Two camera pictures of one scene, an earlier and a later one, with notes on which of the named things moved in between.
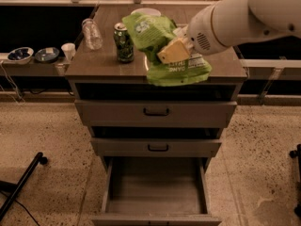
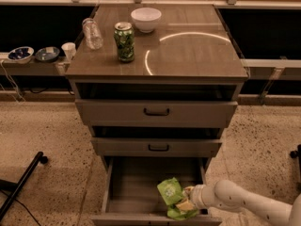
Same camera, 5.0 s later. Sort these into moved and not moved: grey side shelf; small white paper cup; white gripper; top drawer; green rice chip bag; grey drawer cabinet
Moved: green rice chip bag; white gripper
Not moved: top drawer; grey drawer cabinet; grey side shelf; small white paper cup
